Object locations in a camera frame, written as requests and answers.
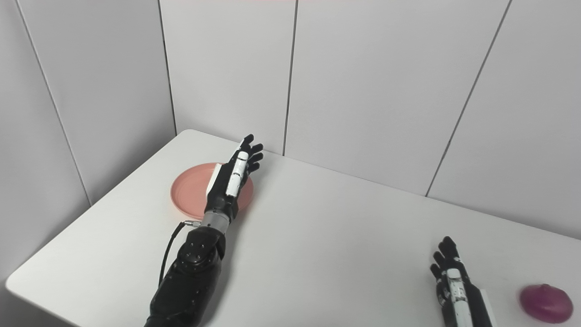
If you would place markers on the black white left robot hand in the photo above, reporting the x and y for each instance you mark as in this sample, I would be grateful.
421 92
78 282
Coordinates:
224 190

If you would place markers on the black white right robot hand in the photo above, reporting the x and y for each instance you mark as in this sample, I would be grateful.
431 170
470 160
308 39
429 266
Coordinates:
458 295

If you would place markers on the pink round plate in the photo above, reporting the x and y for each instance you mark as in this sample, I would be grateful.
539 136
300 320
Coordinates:
190 193

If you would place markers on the purple red onion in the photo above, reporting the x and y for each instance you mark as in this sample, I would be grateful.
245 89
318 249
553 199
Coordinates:
544 303

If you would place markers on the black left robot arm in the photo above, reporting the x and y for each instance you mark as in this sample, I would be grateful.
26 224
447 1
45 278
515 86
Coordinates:
190 272

